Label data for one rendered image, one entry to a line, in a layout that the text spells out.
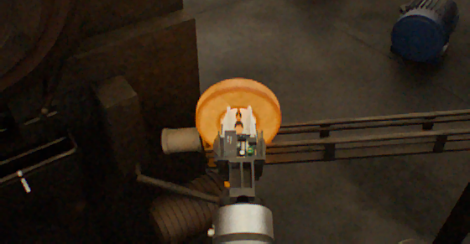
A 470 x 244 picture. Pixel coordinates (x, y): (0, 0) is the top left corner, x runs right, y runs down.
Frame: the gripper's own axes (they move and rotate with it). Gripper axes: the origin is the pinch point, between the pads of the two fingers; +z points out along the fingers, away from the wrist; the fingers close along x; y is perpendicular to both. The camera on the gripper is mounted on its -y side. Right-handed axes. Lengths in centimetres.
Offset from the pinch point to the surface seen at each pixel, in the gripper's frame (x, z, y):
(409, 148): -39.5, 1.0, -18.5
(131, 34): 23.3, 22.9, -3.7
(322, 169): -39, 33, -97
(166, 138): 15.7, 3.9, -17.3
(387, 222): -59, 6, -90
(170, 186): 15.5, -3.6, -26.7
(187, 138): 11.0, 3.7, -17.0
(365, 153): -29.2, 0.4, -19.5
